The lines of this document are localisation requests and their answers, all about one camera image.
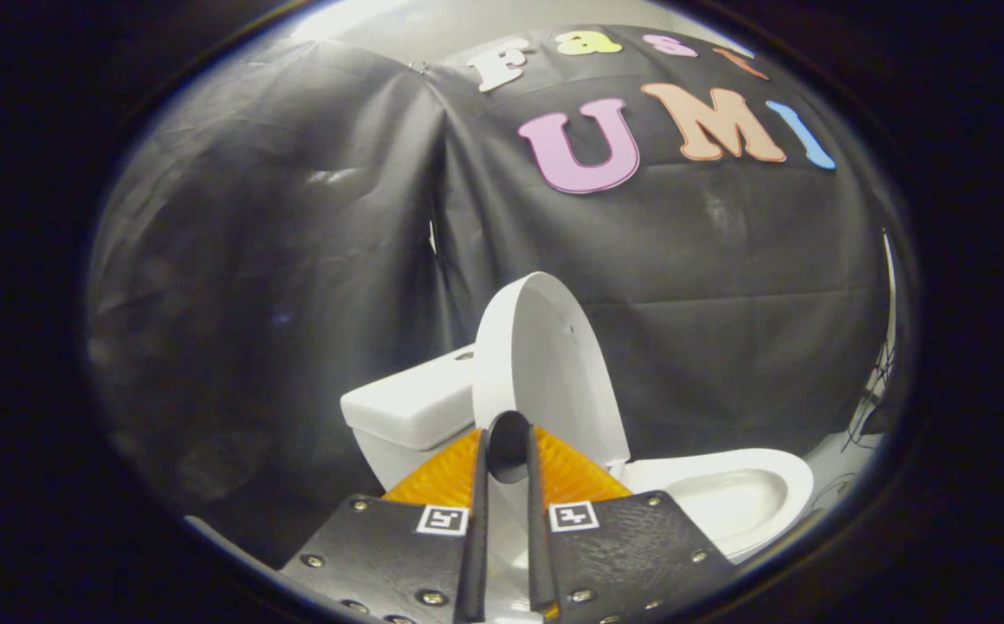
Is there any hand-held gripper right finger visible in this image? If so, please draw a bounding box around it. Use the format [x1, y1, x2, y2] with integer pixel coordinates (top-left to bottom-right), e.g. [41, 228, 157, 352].
[525, 425, 737, 624]

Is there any white ceramic toilet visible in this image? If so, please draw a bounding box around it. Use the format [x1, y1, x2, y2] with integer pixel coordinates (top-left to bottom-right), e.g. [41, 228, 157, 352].
[340, 345, 815, 618]

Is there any white toilet tank cover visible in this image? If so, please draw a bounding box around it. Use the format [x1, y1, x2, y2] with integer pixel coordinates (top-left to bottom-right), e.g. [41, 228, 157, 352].
[340, 345, 477, 452]

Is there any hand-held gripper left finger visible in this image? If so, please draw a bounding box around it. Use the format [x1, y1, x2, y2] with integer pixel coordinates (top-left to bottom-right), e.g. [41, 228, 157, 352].
[279, 426, 490, 624]

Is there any black backdrop cloth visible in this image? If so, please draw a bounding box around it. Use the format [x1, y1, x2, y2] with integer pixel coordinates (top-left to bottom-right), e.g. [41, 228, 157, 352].
[86, 24, 898, 566]

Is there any white toilet lid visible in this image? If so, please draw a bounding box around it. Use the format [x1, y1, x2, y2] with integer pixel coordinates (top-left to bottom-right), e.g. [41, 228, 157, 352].
[472, 271, 633, 486]

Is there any black lid pull tab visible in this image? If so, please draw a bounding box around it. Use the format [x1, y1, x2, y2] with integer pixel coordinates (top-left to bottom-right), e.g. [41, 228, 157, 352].
[485, 410, 534, 485]

